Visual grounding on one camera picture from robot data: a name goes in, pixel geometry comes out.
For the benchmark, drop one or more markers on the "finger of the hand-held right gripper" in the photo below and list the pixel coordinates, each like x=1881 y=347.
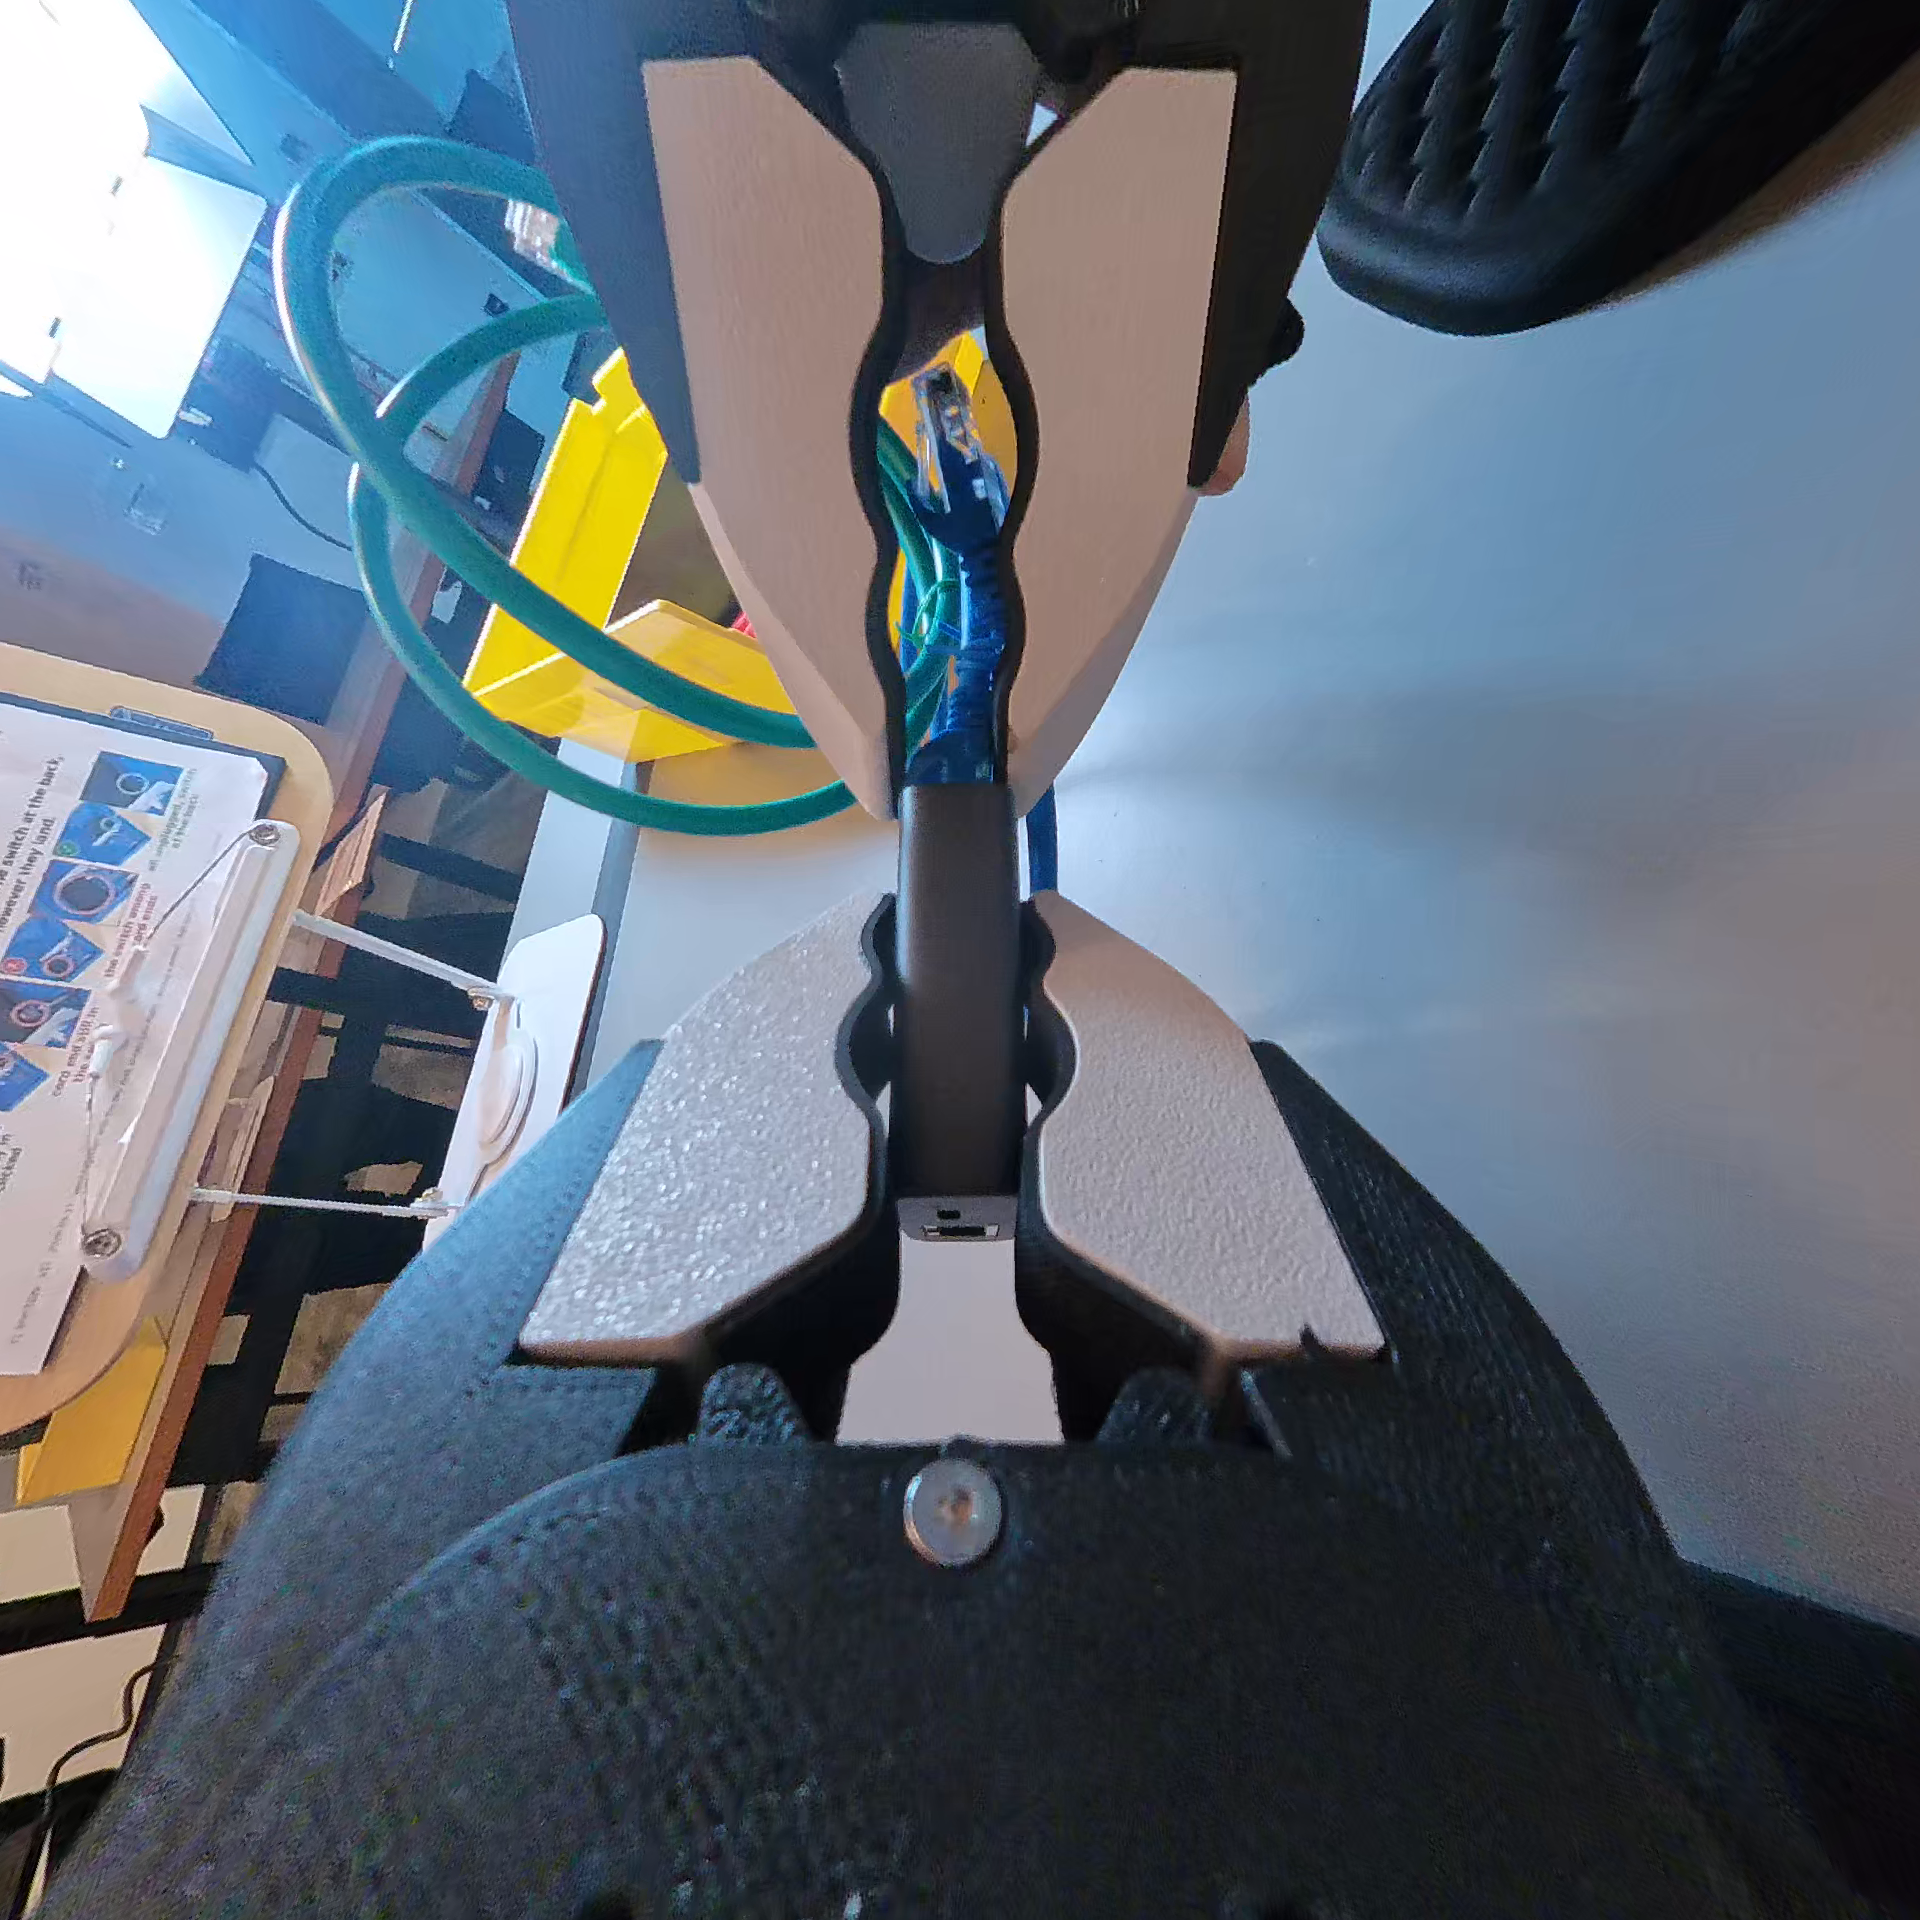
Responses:
x=1119 y=375
x=764 y=375

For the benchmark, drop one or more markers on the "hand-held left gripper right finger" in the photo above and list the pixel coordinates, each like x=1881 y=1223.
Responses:
x=1184 y=1172

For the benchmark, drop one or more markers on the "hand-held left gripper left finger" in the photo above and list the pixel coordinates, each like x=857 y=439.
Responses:
x=721 y=1172

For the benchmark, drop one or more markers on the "black ethernet port coupler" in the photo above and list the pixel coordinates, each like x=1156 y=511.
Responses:
x=961 y=1020

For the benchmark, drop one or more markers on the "black mesh cushion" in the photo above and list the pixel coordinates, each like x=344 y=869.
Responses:
x=1575 y=149

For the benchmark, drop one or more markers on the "light wooden rounded table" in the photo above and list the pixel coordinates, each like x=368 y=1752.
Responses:
x=308 y=820

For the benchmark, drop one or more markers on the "white document stand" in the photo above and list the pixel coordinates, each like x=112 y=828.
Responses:
x=189 y=1049

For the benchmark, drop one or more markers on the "black square mat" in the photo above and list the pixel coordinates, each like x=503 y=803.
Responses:
x=285 y=639

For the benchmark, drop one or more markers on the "printed instruction sheet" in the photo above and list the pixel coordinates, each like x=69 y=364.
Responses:
x=150 y=809

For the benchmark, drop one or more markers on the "long brown-edged desk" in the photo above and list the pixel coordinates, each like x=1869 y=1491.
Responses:
x=118 y=1547

